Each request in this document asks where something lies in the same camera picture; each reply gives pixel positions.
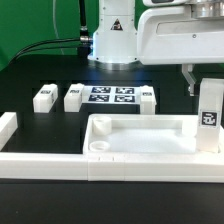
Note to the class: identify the white desk top tray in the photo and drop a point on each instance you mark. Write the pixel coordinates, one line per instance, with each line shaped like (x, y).
(146, 134)

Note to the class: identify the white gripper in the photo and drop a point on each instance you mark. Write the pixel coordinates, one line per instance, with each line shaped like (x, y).
(170, 35)

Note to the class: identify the white U-shaped obstacle fence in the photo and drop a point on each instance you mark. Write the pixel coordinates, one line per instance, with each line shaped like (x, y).
(202, 167)

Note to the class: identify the fiducial marker plate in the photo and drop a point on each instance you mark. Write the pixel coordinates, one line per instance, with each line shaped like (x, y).
(111, 95)

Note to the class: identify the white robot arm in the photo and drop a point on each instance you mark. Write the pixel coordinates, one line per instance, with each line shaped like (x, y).
(115, 40)

